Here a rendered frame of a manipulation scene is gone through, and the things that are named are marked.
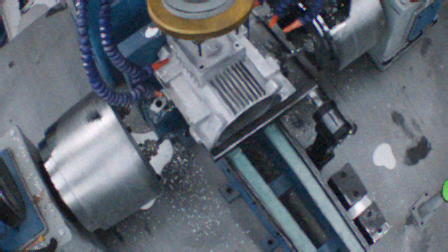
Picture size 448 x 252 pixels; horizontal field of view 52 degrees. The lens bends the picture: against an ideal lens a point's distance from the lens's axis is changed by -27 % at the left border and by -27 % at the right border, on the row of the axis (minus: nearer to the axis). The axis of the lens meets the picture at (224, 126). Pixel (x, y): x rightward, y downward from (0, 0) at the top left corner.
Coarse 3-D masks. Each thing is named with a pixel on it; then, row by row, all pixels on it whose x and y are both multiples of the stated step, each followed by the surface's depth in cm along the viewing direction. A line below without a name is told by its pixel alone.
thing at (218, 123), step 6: (162, 48) 113; (168, 48) 114; (162, 54) 114; (168, 54) 113; (276, 78) 112; (270, 84) 111; (276, 84) 110; (282, 84) 112; (270, 90) 111; (276, 90) 111; (216, 120) 108; (222, 120) 109; (210, 126) 109; (216, 126) 109; (222, 126) 108; (216, 132) 109
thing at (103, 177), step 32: (96, 96) 105; (64, 128) 102; (96, 128) 100; (128, 128) 102; (64, 160) 99; (96, 160) 99; (128, 160) 101; (64, 192) 99; (96, 192) 100; (128, 192) 103; (160, 192) 109; (96, 224) 106
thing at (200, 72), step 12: (168, 36) 109; (228, 36) 111; (180, 48) 107; (192, 48) 110; (204, 48) 109; (216, 48) 109; (240, 48) 107; (180, 60) 112; (192, 60) 110; (204, 60) 109; (216, 60) 109; (228, 60) 108; (192, 72) 109; (204, 72) 106; (216, 72) 109; (204, 84) 110
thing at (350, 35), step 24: (336, 0) 109; (360, 0) 110; (288, 24) 125; (312, 24) 112; (336, 24) 109; (360, 24) 111; (384, 24) 118; (312, 48) 115; (336, 48) 111; (360, 48) 116; (336, 72) 119
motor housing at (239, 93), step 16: (176, 64) 114; (240, 64) 112; (256, 64) 115; (160, 80) 118; (176, 80) 114; (192, 80) 112; (224, 80) 110; (240, 80) 109; (256, 80) 109; (176, 96) 115; (192, 96) 113; (208, 96) 111; (224, 96) 109; (240, 96) 108; (256, 96) 109; (272, 96) 120; (224, 112) 110; (240, 112) 109; (256, 112) 124; (192, 128) 117; (208, 128) 112; (224, 128) 110; (240, 128) 123; (208, 144) 114
